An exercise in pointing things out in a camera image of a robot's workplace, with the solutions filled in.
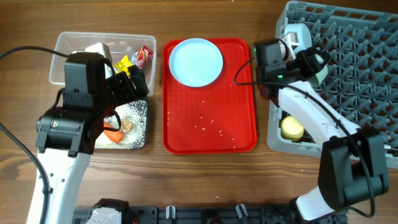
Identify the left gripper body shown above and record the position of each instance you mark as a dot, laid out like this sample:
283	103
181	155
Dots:
131	83

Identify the light blue plate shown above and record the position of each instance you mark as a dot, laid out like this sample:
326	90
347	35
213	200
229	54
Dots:
196	62

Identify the yellow snack wrapper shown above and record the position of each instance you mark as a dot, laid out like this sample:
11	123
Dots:
123	65

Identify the yellow plastic cup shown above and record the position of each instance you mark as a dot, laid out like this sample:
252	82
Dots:
291	129

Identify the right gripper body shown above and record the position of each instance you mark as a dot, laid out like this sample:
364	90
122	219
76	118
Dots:
306	67

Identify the orange carrot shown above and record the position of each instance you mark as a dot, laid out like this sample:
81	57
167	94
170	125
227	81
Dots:
114	136

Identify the white rice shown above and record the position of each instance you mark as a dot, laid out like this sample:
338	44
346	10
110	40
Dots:
133	112

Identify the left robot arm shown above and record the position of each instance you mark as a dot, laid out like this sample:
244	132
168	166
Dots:
66	134

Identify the light blue bowl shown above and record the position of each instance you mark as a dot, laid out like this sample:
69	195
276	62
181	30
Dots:
303	32

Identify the black plastic tray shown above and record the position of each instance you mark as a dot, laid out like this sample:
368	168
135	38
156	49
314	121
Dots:
140	140

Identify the grey dishwasher rack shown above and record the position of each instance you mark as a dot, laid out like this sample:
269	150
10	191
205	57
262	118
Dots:
362	74

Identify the silver red snack wrapper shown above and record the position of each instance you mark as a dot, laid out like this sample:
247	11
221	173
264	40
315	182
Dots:
141	57

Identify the clear plastic bin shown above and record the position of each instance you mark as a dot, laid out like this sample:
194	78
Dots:
119	45

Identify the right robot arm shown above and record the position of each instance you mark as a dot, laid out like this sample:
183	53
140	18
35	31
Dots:
353	170

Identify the red serving tray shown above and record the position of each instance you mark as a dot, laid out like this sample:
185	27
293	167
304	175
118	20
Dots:
218	118

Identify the mint green bowl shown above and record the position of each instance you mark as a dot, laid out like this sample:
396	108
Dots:
315	79

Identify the brown food lump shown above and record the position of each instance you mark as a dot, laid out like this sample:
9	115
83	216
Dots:
126	126

